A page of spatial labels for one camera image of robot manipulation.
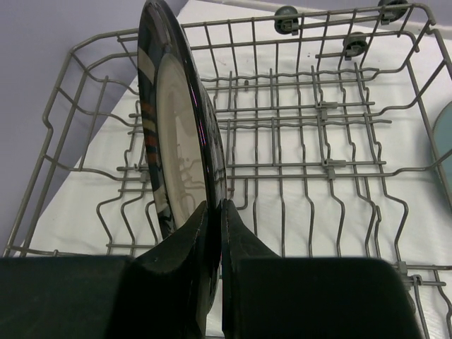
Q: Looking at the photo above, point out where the grey wire dish rack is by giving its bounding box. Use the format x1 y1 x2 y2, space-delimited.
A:
1 1 451 338

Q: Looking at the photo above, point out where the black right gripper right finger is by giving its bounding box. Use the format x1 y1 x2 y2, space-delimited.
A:
221 200 421 338

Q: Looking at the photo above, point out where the teal blue plate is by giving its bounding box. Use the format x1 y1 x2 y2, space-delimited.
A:
433 102 452 188

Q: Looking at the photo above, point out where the black rimmed striped plate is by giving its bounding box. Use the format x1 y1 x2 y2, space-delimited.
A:
136 0 227 308

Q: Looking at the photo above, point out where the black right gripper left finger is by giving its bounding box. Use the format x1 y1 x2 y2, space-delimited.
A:
1 203 209 338

